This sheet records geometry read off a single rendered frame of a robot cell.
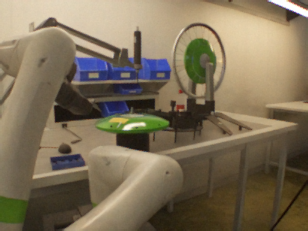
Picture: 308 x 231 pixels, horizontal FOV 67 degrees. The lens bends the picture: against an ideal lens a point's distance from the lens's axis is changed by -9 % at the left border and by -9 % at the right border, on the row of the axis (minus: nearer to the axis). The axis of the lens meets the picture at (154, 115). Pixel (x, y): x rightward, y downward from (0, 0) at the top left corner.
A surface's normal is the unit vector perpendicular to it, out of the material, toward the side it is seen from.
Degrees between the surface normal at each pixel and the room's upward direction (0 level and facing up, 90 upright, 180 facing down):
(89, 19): 90
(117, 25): 90
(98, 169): 89
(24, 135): 76
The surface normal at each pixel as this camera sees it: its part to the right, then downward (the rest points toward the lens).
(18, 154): 0.65, -0.16
